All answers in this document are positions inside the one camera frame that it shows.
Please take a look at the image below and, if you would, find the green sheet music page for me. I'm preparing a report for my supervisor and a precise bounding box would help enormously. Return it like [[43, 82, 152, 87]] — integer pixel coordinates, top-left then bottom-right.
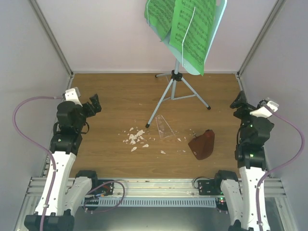
[[169, 0, 216, 75], [144, 0, 175, 40]]

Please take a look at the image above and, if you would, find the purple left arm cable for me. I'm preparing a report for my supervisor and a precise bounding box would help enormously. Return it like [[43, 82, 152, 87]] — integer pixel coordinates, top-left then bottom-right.
[[12, 96, 64, 231]]

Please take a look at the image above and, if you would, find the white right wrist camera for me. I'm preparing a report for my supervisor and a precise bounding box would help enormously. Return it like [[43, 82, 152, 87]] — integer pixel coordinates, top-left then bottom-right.
[[249, 97, 279, 118]]

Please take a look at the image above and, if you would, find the green sheet music left page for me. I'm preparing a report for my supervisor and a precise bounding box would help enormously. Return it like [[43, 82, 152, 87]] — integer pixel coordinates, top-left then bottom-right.
[[144, 0, 175, 40]]

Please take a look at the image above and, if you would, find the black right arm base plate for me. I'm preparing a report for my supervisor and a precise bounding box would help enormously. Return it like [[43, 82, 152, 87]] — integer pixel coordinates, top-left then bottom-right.
[[197, 179, 222, 196]]

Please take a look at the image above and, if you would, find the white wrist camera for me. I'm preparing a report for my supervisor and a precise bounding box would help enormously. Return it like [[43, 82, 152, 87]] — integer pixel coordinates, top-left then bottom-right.
[[64, 87, 82, 106], [249, 97, 279, 118]]

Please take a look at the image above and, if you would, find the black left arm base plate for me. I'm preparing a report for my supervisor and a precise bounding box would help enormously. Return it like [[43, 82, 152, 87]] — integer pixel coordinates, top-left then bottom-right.
[[94, 180, 114, 196]]

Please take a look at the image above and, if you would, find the green sheet music right page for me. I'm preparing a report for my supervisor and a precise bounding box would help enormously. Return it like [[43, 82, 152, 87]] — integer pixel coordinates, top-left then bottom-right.
[[169, 0, 216, 75]]

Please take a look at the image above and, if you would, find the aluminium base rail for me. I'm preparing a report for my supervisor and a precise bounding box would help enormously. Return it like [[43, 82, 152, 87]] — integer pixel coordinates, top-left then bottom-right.
[[26, 178, 286, 198]]

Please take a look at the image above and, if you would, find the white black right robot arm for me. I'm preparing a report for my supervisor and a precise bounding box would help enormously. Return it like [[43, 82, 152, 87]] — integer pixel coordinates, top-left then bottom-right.
[[213, 91, 274, 231]]

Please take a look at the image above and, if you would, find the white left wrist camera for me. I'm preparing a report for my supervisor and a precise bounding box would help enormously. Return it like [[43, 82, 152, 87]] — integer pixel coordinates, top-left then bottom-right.
[[64, 87, 82, 106]]

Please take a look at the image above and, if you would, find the large white paper scrap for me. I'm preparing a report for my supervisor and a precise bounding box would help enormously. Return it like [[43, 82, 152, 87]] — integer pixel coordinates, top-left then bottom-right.
[[128, 130, 144, 144]]

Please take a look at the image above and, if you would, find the light blue music stand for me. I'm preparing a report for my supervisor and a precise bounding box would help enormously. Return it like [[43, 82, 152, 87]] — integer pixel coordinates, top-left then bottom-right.
[[145, 0, 227, 128]]

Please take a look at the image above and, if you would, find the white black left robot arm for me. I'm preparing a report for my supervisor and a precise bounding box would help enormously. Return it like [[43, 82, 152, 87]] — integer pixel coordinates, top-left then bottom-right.
[[24, 93, 102, 231]]

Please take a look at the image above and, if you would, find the clear plastic metronome cover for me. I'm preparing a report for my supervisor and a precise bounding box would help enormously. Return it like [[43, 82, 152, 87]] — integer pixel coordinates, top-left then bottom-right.
[[155, 115, 174, 139]]

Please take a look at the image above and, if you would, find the grey slotted cable duct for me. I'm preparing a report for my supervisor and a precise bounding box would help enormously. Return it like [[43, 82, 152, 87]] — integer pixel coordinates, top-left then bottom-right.
[[86, 197, 216, 208]]

